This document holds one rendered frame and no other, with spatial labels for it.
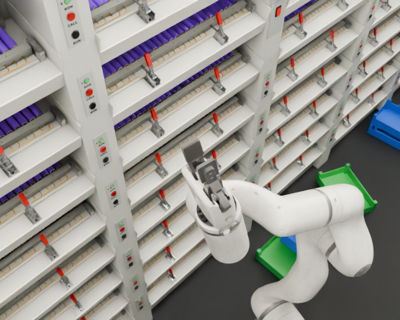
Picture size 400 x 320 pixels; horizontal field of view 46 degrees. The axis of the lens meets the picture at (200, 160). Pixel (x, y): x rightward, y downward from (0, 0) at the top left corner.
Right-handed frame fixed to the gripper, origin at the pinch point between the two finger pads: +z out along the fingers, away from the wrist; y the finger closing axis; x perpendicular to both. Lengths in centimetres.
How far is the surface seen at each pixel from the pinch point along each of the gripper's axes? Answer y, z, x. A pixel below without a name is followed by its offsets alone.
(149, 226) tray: 50, -85, -13
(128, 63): 58, -24, 5
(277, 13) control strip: 61, -37, 55
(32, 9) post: 46.5, 8.6, -10.4
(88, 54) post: 43.3, -4.3, -4.8
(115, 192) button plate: 44, -52, -16
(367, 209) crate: 47, -180, 92
